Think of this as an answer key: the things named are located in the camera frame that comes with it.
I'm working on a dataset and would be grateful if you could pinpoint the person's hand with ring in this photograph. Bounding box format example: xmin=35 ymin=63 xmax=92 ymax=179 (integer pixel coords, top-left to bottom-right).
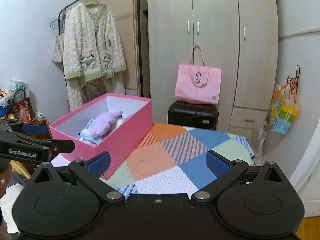
xmin=0 ymin=163 xmax=12 ymax=198

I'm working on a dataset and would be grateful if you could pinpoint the black suitcase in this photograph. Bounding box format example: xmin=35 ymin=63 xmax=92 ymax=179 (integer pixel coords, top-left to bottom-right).
xmin=168 ymin=101 xmax=219 ymax=131

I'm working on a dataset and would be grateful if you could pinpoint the lavender plush toy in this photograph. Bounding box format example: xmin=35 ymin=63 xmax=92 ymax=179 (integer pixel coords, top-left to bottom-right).
xmin=89 ymin=111 xmax=123 ymax=138

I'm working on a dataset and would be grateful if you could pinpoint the pink tote bag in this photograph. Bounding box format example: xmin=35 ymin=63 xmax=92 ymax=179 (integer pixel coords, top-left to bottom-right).
xmin=175 ymin=54 xmax=222 ymax=105

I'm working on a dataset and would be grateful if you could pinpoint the white hanging plastic package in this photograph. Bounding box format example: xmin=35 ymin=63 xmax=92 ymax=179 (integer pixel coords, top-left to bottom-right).
xmin=251 ymin=121 xmax=268 ymax=166

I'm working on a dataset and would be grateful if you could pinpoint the black clothes rack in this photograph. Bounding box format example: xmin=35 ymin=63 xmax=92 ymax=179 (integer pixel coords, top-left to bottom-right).
xmin=57 ymin=0 xmax=144 ymax=97

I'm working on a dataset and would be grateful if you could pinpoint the blue white wet wipes pack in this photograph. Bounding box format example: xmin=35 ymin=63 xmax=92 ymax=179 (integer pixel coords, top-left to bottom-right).
xmin=77 ymin=119 xmax=99 ymax=145

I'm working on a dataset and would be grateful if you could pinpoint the cream knitted cardigan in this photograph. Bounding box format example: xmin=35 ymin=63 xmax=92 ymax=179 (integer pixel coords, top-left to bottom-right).
xmin=63 ymin=2 xmax=126 ymax=111

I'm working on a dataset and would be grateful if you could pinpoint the pink storage box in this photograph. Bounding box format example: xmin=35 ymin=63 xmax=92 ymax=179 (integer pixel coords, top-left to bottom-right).
xmin=49 ymin=93 xmax=152 ymax=179

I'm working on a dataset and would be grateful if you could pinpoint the patchwork knitted blanket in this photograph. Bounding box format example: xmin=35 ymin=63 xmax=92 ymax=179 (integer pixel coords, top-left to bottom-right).
xmin=49 ymin=122 xmax=256 ymax=201

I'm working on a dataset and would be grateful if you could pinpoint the colourful paper gift bag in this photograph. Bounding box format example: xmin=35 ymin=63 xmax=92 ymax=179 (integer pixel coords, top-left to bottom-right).
xmin=270 ymin=85 xmax=299 ymax=135

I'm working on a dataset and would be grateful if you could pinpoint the beige wardrobe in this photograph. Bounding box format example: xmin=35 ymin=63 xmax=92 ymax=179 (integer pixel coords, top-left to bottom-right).
xmin=81 ymin=0 xmax=279 ymax=143

